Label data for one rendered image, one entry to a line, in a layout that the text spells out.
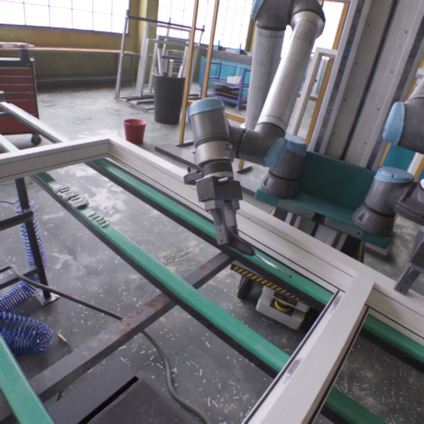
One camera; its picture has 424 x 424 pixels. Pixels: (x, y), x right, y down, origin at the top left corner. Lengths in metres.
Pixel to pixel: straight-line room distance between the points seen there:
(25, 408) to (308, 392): 0.40
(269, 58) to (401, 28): 0.60
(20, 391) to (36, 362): 1.07
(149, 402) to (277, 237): 0.51
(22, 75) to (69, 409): 3.41
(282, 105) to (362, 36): 0.74
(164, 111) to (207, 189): 4.37
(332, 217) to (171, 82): 3.90
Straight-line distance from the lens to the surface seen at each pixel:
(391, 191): 1.34
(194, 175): 0.71
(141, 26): 9.53
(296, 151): 1.34
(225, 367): 1.54
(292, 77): 0.92
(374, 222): 1.38
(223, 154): 0.67
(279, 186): 1.39
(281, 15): 1.16
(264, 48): 1.19
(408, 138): 0.71
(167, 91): 4.89
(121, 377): 0.86
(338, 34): 2.96
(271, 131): 0.81
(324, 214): 1.39
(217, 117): 0.71
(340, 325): 0.57
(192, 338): 1.60
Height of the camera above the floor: 1.32
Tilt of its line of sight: 31 degrees down
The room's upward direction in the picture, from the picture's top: 10 degrees clockwise
